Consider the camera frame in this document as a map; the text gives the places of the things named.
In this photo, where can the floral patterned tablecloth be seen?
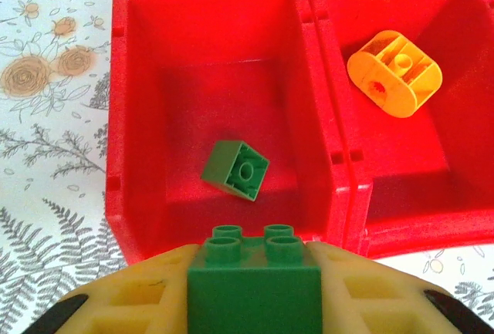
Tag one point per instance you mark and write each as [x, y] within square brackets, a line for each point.
[46, 156]

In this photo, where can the yellow rounded toy brick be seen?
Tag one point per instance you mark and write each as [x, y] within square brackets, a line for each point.
[363, 68]

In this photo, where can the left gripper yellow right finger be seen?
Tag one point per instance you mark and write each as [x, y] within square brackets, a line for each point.
[370, 295]

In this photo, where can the green toy brick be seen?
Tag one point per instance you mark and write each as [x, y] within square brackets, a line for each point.
[218, 164]
[254, 299]

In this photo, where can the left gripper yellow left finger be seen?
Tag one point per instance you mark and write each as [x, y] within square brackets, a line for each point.
[127, 299]

